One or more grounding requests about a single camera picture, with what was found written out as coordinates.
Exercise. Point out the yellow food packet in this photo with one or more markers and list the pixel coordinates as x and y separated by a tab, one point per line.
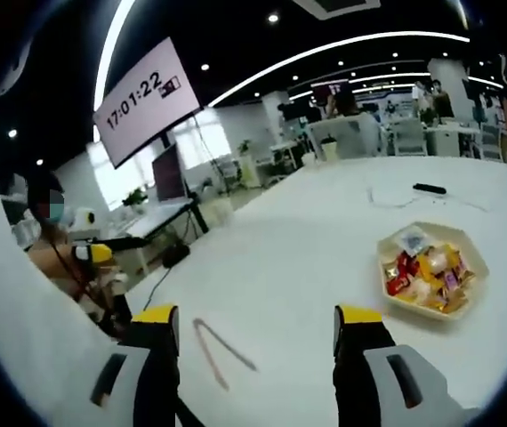
433	263

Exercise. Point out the white paper cup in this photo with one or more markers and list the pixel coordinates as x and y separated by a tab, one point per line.
220	211

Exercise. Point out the cream hexagonal container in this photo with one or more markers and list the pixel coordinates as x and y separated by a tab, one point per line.
464	240

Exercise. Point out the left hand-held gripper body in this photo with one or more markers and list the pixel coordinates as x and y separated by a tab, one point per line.
85	224

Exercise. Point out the black rounded object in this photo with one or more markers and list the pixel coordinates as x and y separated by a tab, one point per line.
175	255

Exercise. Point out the person's white shirt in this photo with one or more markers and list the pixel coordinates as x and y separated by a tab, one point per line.
18	333

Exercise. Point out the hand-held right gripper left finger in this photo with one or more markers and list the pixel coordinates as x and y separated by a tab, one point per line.
155	356

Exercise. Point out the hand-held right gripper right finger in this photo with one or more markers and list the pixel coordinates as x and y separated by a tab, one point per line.
356	356

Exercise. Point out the purple gold food packet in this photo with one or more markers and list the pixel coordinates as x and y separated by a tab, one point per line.
453	302
452	278

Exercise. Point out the black oblong device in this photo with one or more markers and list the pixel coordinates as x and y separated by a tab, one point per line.
429	188

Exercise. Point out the large white display screen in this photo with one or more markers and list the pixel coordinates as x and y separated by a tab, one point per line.
147	102

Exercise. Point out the green potted plant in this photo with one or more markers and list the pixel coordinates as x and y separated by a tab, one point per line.
135	196
244	147

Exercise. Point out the white office chair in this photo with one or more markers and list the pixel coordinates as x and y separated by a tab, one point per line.
409	135
351	135

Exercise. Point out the white side desk black legs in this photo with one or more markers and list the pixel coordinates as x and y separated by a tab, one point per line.
160	218

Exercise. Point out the small red food packet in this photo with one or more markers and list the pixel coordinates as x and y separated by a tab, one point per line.
407	263

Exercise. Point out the tall drink cup dark lid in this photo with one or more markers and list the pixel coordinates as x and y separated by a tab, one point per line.
329	150

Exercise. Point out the person's head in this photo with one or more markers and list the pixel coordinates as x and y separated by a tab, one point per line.
37	184

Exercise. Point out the dark computer monitor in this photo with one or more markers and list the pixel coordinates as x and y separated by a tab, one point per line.
169	173

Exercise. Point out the pink food tongs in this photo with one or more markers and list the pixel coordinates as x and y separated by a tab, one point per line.
212	356

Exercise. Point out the white grey food packet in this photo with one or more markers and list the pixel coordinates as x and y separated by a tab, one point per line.
411	240

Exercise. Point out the long curved ceiling light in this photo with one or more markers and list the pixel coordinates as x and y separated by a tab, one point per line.
369	38
104	53

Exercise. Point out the ceiling air vent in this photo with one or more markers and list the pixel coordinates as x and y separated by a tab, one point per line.
338	5

